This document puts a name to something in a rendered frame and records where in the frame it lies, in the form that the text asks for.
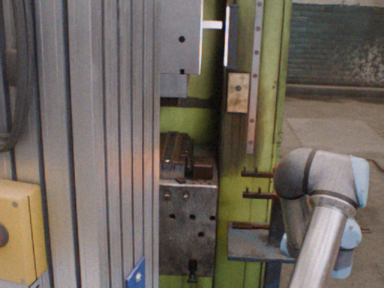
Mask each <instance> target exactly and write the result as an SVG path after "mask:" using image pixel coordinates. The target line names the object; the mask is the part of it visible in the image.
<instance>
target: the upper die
mask: <svg viewBox="0 0 384 288"><path fill-rule="evenodd" d="M190 79H191V75H190V74H185V69H181V73H180V74H161V75H160V97H167V98H186V97H187V93H188V87H189V82H190Z"/></svg>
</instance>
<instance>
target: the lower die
mask: <svg viewBox="0 0 384 288"><path fill-rule="evenodd" d="M170 132H176V133H177V134H176V138H175V143H174V147H173V150H172V157H171V161H170V163H164V152H165V148H166V146H167V141H168V138H169V135H170ZM185 135H188V133H179V132H178V131H170V130H168V133H160V145H159V178H163V179H175V178H178V177H182V178H185V164H186V158H187V157H186V156H185V155H183V156H182V157H181V159H180V158H179V157H180V154H181V149H182V143H183V142H182V141H183V137H184V138H188V136H185Z"/></svg>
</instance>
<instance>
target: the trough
mask: <svg viewBox="0 0 384 288"><path fill-rule="evenodd" d="M176 134H177V133H176V132H170V133H169V138H168V141H167V144H166V148H165V152H164V155H163V162H164V163H170V161H171V157H172V153H173V147H174V143H175V141H176ZM166 160H168V161H169V162H165V161H166Z"/></svg>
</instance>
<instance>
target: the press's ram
mask: <svg viewBox="0 0 384 288"><path fill-rule="evenodd" d="M203 28H204V29H222V21H219V20H203V0H161V12H160V74H180V73H181V70H182V69H184V74H200V63H201V52H202V34H203Z"/></svg>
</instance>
